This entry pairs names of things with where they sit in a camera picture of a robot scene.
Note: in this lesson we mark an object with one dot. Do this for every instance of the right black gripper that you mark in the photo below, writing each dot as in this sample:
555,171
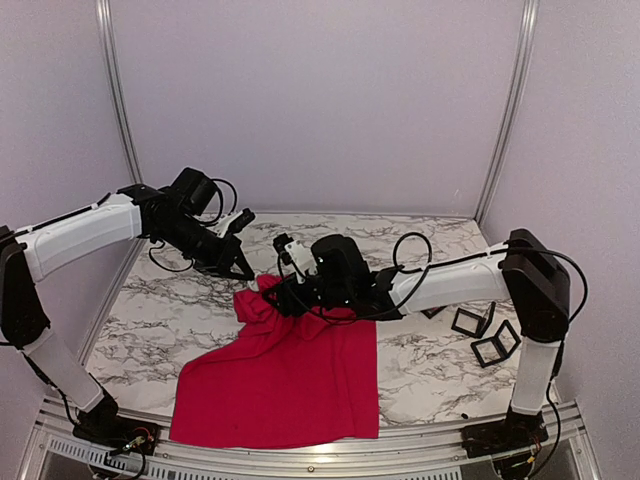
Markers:
288,293

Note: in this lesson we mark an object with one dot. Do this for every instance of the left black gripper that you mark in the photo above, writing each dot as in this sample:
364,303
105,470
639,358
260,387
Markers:
242,263

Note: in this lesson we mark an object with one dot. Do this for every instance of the black open display box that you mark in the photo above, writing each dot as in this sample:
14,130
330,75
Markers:
473,325
498,348
433,312

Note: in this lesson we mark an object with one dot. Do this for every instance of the aluminium frame post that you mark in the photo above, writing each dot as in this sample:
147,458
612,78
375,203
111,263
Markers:
110,55
515,94

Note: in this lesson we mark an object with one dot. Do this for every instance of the left aluminium frame post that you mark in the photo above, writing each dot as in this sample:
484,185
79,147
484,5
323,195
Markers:
110,55

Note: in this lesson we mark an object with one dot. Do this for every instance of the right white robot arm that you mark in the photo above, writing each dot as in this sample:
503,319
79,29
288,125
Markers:
332,274

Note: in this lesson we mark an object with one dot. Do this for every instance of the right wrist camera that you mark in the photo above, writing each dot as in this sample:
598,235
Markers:
295,254

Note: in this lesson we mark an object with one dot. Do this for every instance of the red t-shirt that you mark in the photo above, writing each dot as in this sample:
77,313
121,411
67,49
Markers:
283,383

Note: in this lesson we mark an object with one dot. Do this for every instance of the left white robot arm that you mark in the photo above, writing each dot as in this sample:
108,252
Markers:
53,257

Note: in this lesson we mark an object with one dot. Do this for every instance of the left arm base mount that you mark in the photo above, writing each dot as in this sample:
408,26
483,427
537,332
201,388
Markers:
117,435

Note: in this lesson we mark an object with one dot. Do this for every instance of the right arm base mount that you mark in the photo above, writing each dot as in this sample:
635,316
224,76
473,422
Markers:
515,431

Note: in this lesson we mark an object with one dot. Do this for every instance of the right aluminium frame post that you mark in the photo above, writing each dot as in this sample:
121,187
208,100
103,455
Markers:
515,94

